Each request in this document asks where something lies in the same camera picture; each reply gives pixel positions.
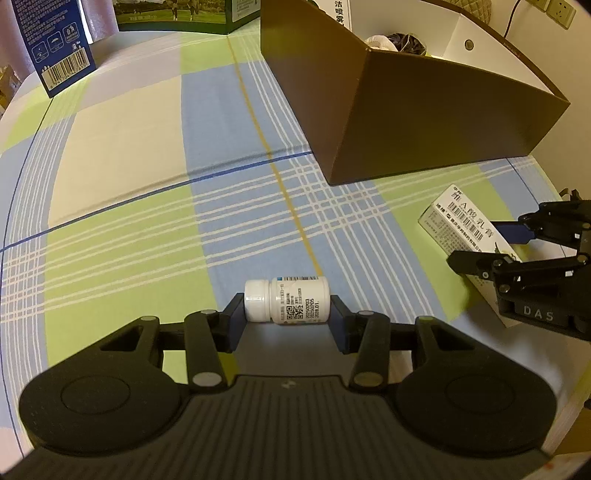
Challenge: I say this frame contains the white ointment box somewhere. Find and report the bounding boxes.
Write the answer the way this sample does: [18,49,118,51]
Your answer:
[418,184,520,329]

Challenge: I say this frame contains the white pill bottle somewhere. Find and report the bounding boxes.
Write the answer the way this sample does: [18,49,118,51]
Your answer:
[245,276,331,325]

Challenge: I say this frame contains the white bag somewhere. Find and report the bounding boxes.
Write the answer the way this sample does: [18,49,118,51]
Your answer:
[365,35,398,52]

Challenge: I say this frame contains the brown white cardboard box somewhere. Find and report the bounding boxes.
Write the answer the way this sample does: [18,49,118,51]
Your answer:
[260,1,569,185]

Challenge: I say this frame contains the beige quilted chair cover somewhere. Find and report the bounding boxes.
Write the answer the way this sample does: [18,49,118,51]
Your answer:
[446,0,492,24]

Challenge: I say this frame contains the dark wrapped candy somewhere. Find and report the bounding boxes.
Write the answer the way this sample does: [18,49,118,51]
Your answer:
[387,33,427,56]

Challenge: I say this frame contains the milk carton box with cow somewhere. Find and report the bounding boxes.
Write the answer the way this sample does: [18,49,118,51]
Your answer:
[112,0,260,35]

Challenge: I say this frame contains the tall blue box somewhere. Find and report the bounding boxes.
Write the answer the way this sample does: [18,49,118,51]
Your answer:
[11,0,96,98]

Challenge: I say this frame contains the black power cable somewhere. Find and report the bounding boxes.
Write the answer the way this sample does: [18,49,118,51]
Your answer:
[503,0,524,39]

